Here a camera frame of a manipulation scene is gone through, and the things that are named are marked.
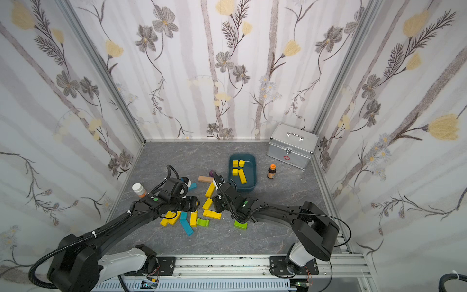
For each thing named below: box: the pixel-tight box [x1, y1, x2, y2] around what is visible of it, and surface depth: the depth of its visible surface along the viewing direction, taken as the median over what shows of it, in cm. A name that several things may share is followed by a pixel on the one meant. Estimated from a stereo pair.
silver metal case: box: [266, 122, 320, 170], surface depth 104 cm
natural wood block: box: [198, 175, 214, 184], surface depth 104 cm
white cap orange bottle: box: [131, 182, 148, 198], surface depth 92 cm
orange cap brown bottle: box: [266, 163, 277, 180], surface depth 100 cm
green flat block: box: [233, 220, 248, 231], surface depth 85 cm
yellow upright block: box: [189, 209, 199, 228], surface depth 86 cm
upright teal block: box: [179, 211, 188, 223], surface depth 88 cm
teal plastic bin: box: [228, 153, 258, 193], surface depth 106 cm
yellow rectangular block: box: [202, 197, 214, 210], surface depth 94 cm
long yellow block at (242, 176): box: [238, 169, 247, 185], surface depth 104 cm
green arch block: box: [196, 217, 210, 227], surface depth 86 cm
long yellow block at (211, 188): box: [205, 181, 216, 199], surface depth 98 cm
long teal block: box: [179, 212, 194, 237], surface depth 86 cm
